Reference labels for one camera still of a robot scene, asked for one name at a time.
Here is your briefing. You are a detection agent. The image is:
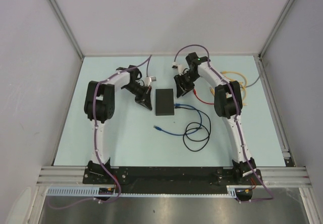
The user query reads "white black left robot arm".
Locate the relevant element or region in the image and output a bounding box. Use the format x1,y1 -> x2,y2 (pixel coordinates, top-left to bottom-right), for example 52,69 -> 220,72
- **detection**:
84,65 -> 156,166

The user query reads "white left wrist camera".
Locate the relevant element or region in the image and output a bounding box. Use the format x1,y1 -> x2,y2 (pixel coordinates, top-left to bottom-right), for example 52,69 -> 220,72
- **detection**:
143,76 -> 156,86

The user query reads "grey ethernet cable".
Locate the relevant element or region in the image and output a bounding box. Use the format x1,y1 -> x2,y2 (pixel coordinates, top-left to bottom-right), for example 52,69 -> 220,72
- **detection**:
244,73 -> 260,88

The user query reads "aluminium frame rail front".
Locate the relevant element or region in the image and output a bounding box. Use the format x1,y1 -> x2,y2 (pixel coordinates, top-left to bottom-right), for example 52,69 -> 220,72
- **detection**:
36,166 -> 312,188

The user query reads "blue ethernet cable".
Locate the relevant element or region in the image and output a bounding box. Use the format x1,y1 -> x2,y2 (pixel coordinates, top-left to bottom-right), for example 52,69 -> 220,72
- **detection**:
153,103 -> 204,136

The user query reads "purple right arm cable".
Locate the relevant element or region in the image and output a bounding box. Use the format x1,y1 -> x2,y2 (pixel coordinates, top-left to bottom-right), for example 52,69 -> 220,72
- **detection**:
173,44 -> 275,203

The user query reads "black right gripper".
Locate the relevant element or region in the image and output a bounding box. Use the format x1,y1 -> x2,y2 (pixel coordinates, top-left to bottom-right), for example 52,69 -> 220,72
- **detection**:
174,71 -> 201,98

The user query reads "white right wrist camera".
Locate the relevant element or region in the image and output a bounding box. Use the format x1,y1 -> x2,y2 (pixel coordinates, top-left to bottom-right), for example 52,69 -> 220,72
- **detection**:
172,62 -> 185,75

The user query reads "aluminium frame post right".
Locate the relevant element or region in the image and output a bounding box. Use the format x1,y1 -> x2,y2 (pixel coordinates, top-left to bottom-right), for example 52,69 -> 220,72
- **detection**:
258,0 -> 296,59

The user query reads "black network switch box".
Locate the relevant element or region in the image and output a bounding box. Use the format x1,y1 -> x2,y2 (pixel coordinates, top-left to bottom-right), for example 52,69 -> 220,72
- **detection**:
155,88 -> 175,116

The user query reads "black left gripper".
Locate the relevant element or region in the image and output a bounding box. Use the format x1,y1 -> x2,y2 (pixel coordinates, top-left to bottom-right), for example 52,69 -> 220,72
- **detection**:
122,82 -> 151,110

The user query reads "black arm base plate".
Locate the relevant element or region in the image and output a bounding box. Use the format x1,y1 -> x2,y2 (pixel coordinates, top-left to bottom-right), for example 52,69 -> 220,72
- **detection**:
82,161 -> 262,195

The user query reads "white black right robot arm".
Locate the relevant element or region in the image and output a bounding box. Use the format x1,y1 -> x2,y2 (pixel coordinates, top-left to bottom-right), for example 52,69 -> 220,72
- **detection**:
172,52 -> 256,184

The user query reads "aluminium frame post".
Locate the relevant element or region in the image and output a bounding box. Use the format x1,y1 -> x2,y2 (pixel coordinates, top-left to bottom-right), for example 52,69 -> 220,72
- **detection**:
47,0 -> 84,61
258,0 -> 296,59

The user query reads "grey slotted cable duct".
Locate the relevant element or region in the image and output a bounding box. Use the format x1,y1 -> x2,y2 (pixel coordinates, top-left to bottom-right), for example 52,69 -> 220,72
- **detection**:
47,187 -> 236,198

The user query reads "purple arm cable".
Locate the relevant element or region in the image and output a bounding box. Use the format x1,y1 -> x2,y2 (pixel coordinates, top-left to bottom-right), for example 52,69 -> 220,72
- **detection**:
47,54 -> 153,209
173,44 -> 275,203

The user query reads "red ethernet cable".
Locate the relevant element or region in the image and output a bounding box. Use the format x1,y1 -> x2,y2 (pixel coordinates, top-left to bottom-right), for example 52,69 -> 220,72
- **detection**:
193,89 -> 215,105

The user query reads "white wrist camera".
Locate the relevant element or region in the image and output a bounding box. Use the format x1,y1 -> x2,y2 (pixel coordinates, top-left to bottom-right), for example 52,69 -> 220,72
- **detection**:
172,62 -> 185,75
143,76 -> 156,86

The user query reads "black ethernet cable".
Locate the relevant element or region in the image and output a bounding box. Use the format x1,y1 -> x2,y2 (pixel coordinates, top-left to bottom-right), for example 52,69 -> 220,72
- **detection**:
174,105 -> 212,152

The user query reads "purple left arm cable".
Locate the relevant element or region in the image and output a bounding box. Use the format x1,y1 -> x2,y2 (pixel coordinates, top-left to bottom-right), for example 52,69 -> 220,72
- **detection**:
47,54 -> 153,209

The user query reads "aluminium frame post left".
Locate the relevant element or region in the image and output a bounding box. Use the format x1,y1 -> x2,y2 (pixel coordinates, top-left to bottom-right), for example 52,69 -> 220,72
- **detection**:
47,0 -> 84,61

